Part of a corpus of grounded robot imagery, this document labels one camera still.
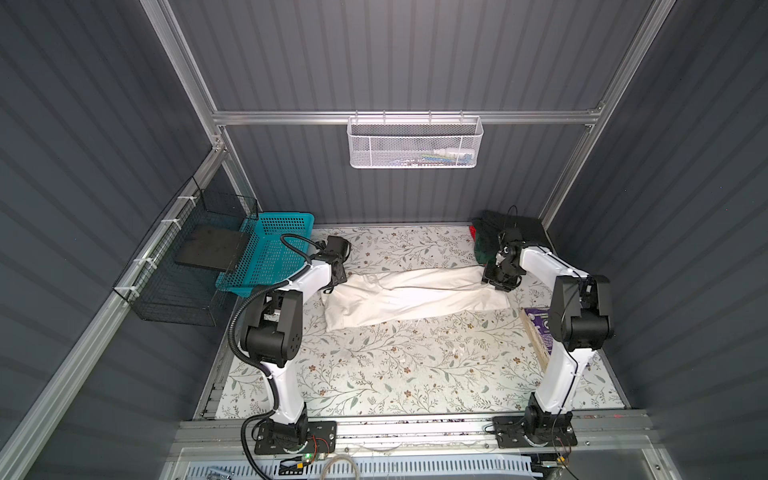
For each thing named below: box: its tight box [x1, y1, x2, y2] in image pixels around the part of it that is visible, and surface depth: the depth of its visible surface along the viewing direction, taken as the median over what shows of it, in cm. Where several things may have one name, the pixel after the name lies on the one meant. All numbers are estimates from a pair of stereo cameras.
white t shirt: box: [321, 265, 510, 331], surface depth 100 cm
